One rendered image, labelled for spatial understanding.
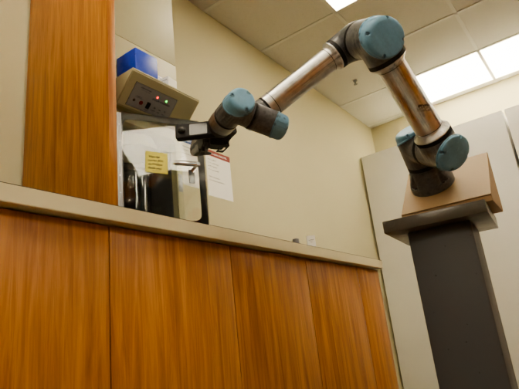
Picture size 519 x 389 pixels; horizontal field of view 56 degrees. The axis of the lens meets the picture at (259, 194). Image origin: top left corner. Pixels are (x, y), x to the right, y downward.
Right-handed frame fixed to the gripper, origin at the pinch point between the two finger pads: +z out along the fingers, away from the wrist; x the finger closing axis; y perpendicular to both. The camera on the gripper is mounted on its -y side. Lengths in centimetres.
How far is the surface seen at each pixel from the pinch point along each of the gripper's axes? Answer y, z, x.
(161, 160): -5.7, 13.9, 2.2
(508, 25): 267, 43, 144
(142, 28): -8, 22, 60
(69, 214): -39, -27, -30
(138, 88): -13.5, 9.9, 26.2
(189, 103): 7.6, 18.3, 28.4
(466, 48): 260, 75, 144
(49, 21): -40, 34, 64
